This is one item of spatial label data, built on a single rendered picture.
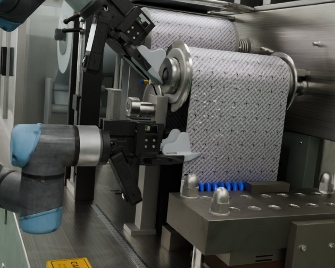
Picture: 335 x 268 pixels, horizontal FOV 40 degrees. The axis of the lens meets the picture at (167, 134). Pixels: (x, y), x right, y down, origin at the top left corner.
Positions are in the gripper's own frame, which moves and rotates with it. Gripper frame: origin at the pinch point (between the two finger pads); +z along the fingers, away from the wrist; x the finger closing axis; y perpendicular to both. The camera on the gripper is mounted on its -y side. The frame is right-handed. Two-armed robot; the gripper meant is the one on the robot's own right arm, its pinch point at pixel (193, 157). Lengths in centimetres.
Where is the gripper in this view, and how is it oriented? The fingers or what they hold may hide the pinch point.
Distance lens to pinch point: 93.9
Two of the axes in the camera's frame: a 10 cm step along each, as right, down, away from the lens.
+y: 0.9, -9.8, -1.5
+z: 9.1, 0.2, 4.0
